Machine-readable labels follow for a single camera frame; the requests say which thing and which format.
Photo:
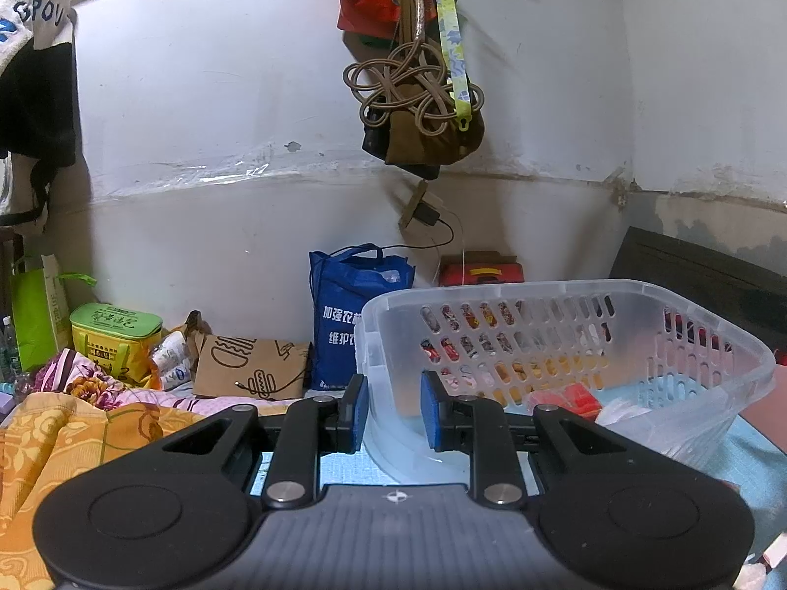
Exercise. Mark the brown printed paper bag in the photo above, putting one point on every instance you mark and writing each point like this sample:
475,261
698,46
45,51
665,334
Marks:
246,362

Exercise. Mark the green shopping bag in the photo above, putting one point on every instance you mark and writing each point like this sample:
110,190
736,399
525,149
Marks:
31,319

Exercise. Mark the white wipes packet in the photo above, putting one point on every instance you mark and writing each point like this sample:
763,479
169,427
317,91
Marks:
175,372

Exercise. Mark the tan wall socket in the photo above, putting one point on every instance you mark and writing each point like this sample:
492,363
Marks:
411,200

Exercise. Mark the pink floral blanket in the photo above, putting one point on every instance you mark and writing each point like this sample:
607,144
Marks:
92,384

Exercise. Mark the dark wooden headboard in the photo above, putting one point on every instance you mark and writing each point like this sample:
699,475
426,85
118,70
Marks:
707,276

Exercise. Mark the yellow-green box bag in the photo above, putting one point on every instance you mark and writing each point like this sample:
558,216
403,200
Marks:
110,326

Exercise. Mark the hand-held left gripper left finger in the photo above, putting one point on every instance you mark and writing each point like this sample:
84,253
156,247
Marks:
360,413

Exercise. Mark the red box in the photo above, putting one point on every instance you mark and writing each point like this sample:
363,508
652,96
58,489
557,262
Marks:
486,273

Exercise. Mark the orange patterned blanket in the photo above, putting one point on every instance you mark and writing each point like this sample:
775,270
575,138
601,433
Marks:
49,442

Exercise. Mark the olive hanging bag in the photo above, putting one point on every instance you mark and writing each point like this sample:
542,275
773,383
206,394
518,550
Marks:
424,147

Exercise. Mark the blue tote bag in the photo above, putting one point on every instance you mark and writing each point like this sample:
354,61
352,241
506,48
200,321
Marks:
335,319

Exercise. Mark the red packet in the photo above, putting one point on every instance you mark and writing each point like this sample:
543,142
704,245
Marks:
575,396

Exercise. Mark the clear water bottles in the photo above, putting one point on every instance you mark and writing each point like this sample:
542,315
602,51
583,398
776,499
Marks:
7,350

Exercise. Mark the clear plastic laundry basket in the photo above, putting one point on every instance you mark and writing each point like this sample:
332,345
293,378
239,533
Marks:
393,332

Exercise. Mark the white crumpled plastic bag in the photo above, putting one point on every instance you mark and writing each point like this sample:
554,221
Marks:
627,412

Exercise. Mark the black hanging pouch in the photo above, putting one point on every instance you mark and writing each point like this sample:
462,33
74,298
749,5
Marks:
374,138

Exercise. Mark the black power adapter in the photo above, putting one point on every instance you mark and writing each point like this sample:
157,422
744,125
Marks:
425,216

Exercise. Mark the light blue bed sheet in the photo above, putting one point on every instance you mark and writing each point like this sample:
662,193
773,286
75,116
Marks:
750,461

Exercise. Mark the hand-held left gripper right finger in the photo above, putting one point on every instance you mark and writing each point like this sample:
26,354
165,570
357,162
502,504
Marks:
433,418

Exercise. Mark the white and black hanging garment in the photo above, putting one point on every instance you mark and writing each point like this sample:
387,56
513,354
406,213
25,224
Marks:
37,92

